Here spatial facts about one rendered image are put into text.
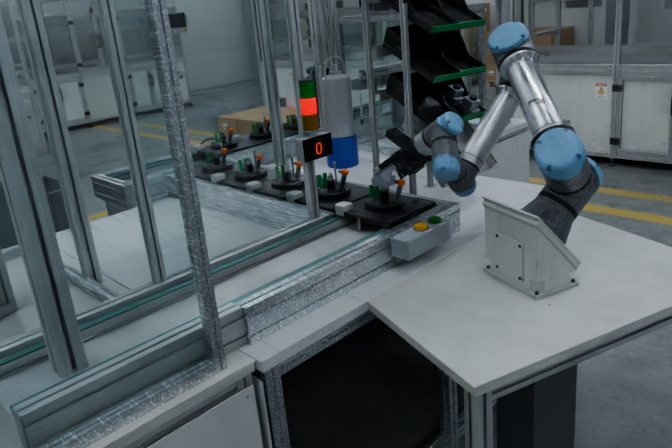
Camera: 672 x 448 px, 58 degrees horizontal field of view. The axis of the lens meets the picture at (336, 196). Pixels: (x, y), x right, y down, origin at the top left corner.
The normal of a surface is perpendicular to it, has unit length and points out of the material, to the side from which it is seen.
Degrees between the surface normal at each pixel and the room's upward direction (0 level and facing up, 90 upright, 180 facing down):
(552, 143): 52
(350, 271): 90
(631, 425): 0
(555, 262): 90
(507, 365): 0
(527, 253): 90
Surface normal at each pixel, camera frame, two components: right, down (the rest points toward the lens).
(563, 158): -0.45, -0.34
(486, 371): -0.09, -0.95
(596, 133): -0.69, 0.28
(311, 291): 0.70, 0.15
